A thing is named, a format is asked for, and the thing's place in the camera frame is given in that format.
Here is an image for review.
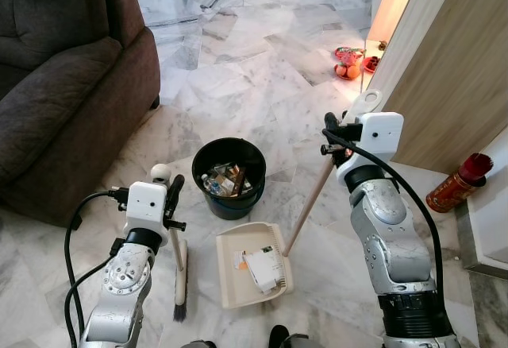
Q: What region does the white cabinet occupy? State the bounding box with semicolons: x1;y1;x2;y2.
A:
454;130;508;279

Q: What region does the beige long-handled dustpan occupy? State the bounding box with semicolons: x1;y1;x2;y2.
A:
215;89;384;310

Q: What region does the robot leg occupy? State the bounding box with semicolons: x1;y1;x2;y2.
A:
267;325;312;348
181;338;217;348

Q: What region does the left robot leg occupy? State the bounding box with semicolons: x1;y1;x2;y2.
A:
181;338;217;348

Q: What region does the white paper packet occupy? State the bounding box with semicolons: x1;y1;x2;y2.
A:
241;246;287;294

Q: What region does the light wooden door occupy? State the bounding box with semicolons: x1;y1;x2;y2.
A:
364;0;508;176

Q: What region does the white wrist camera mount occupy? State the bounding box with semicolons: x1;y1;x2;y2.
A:
337;112;404;186
125;180;168;231

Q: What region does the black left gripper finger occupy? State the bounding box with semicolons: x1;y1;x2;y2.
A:
164;175;186;218

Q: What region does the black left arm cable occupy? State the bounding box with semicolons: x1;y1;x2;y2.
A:
63;191;128;348

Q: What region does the beige broom with ball knob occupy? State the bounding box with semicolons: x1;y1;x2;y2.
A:
150;163;192;323

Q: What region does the dark brown sofa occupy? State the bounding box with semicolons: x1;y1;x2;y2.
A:
0;0;162;227

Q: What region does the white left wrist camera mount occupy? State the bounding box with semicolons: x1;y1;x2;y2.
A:
125;180;168;231

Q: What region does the clear plastic bottle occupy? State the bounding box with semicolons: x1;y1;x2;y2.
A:
201;172;225;196

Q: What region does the red spray can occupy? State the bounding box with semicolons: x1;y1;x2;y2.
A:
425;153;494;214

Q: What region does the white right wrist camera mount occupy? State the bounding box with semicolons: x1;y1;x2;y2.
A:
337;112;404;186

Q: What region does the right robot leg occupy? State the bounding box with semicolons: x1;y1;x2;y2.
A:
267;325;312;348

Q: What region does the black waste bin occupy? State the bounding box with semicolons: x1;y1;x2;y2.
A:
191;137;267;221

